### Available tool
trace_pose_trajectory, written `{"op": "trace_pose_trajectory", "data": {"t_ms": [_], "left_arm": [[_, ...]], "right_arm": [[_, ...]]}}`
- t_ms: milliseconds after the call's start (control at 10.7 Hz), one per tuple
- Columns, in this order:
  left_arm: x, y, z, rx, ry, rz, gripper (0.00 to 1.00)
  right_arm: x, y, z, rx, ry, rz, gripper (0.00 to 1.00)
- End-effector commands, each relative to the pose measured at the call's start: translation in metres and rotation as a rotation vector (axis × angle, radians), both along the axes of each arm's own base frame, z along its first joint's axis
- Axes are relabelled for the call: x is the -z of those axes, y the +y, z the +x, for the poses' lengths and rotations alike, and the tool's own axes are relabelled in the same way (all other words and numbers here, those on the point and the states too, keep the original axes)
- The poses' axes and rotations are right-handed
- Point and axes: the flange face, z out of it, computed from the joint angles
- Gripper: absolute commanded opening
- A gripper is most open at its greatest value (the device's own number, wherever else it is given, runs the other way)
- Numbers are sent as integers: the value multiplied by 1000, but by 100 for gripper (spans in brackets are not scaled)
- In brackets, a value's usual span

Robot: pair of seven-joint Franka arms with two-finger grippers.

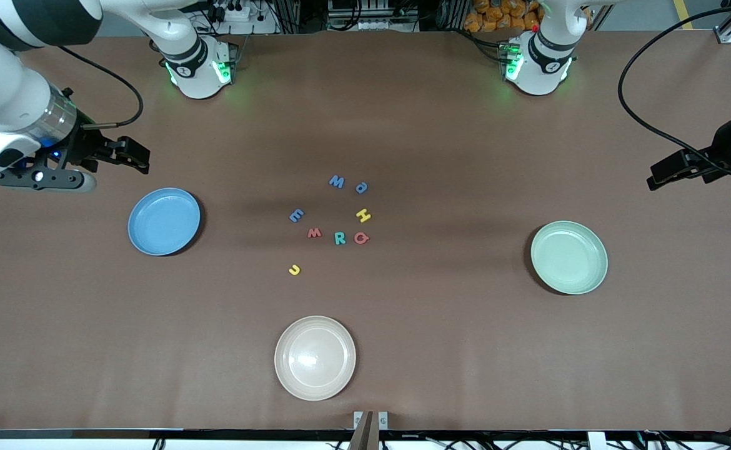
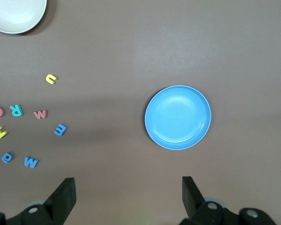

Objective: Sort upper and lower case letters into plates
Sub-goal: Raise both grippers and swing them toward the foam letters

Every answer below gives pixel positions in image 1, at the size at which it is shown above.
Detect blue plate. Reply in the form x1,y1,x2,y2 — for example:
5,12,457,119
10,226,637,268
127,187,202,257

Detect dark equipment rack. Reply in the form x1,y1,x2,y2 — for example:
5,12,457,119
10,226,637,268
325,0,466,32

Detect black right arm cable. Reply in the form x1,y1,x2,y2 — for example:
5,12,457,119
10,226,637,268
58,45,144,129

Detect orange bag pile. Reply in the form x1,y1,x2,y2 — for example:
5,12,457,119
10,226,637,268
464,0,544,33

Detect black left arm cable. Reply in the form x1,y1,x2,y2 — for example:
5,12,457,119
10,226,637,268
617,3,731,173

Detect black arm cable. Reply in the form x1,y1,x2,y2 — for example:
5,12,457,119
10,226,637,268
617,3,731,173
58,45,144,129

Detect metal table edge bracket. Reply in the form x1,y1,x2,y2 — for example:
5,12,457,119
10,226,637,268
353,411,389,432

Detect green plate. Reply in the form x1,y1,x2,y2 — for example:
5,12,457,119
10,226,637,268
530,220,609,296

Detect beige plate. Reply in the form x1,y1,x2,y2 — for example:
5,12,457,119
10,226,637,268
274,315,357,402

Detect brown wooden post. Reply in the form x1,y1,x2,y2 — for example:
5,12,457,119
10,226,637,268
348,411,380,450

